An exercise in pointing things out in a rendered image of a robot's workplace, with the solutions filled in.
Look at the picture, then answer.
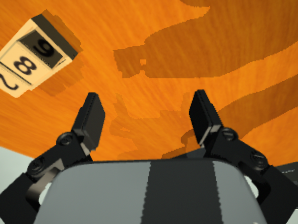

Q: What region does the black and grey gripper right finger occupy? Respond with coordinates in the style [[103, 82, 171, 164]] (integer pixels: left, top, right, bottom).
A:
[[189, 89, 298, 224]]

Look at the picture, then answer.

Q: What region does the beige calendar cube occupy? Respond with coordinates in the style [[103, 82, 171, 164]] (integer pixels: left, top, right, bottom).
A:
[[0, 29, 64, 84], [0, 61, 34, 98]]

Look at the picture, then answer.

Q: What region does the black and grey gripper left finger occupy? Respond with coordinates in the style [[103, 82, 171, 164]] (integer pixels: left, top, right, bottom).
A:
[[0, 92, 106, 224]]

